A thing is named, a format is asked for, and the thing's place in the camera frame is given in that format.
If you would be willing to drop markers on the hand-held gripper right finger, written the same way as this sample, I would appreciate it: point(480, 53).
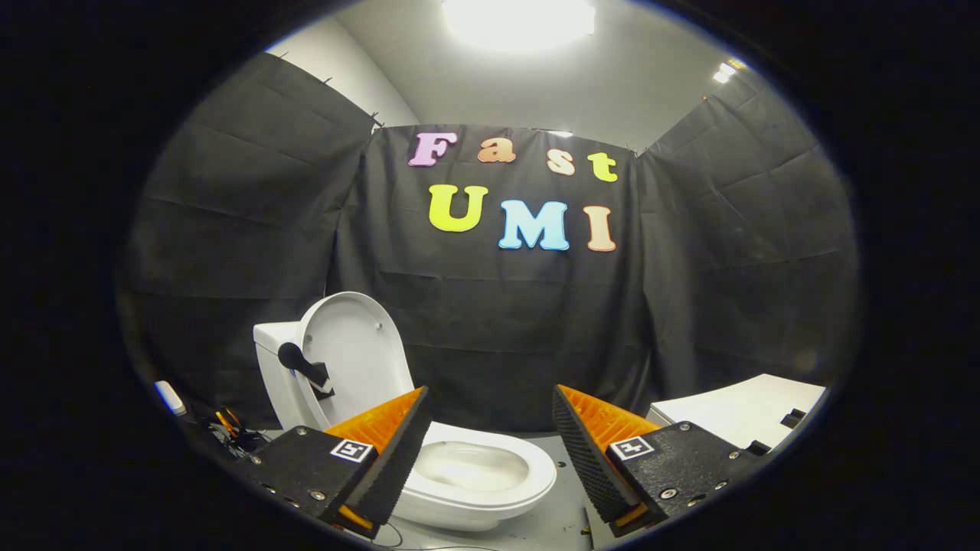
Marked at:
point(586, 463)

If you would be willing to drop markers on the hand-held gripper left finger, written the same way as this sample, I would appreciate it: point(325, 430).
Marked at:
point(394, 459)

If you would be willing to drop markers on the white toilet lid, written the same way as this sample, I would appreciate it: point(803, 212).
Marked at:
point(360, 344)

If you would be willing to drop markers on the white toilet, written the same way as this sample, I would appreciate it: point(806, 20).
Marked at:
point(269, 375)

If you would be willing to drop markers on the white drawer cabinet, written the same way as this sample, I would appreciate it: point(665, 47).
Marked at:
point(735, 409)

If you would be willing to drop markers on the orange and black tool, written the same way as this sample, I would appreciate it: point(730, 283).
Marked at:
point(232, 432)

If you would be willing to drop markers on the black backdrop cloth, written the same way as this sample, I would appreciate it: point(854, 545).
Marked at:
point(498, 321)

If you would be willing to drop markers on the small white box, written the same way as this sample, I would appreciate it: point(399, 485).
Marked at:
point(170, 398)

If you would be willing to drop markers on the ceiling light behind cloth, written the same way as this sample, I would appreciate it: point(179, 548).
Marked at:
point(560, 133)

